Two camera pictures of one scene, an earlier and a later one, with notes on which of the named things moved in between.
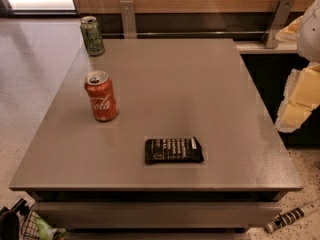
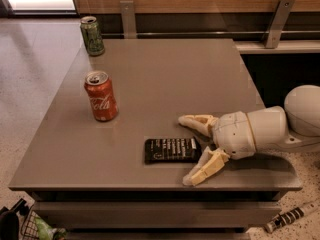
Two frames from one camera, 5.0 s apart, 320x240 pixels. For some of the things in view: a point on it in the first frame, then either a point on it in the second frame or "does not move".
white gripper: x=310 y=34 → x=233 y=134
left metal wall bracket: x=127 y=8 does not move
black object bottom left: x=9 y=221 does not move
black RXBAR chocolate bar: x=173 y=150 does not move
